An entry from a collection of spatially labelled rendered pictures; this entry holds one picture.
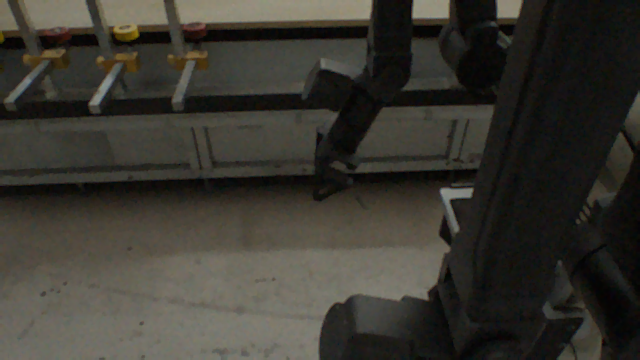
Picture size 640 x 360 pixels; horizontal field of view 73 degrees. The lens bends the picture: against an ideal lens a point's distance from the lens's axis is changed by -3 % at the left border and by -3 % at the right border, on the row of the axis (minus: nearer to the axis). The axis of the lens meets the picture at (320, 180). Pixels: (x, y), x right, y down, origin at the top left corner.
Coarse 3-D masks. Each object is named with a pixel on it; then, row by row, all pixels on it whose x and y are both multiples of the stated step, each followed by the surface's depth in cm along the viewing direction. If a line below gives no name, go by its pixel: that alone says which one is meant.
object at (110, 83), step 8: (128, 48) 162; (136, 48) 165; (120, 64) 152; (112, 72) 148; (120, 72) 150; (104, 80) 144; (112, 80) 144; (104, 88) 140; (112, 88) 143; (96, 96) 136; (104, 96) 137; (96, 104) 132; (104, 104) 137; (96, 112) 134
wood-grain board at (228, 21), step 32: (0, 0) 186; (32, 0) 185; (64, 0) 184; (128, 0) 183; (160, 0) 182; (192, 0) 182; (224, 0) 182; (256, 0) 182; (288, 0) 181; (320, 0) 181; (352, 0) 181; (416, 0) 182; (448, 0) 182; (512, 0) 183
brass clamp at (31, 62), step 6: (42, 54) 152; (48, 54) 152; (54, 54) 152; (60, 54) 152; (66, 54) 155; (24, 60) 151; (30, 60) 151; (36, 60) 151; (54, 60) 152; (60, 60) 152; (66, 60) 155; (30, 66) 153; (36, 66) 153; (54, 66) 153; (60, 66) 153; (66, 66) 155
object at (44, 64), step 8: (56, 48) 158; (64, 48) 160; (40, 64) 148; (48, 64) 150; (32, 72) 144; (40, 72) 145; (48, 72) 150; (24, 80) 140; (32, 80) 140; (40, 80) 145; (16, 88) 136; (24, 88) 136; (32, 88) 140; (16, 96) 132; (24, 96) 136; (8, 104) 130; (16, 104) 132
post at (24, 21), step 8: (8, 0) 138; (16, 0) 139; (16, 8) 140; (24, 8) 142; (16, 16) 142; (24, 16) 142; (24, 24) 144; (32, 24) 147; (24, 32) 146; (32, 32) 147; (24, 40) 147; (32, 40) 147; (32, 48) 149; (40, 48) 151; (48, 80) 157; (48, 88) 159; (56, 88) 161
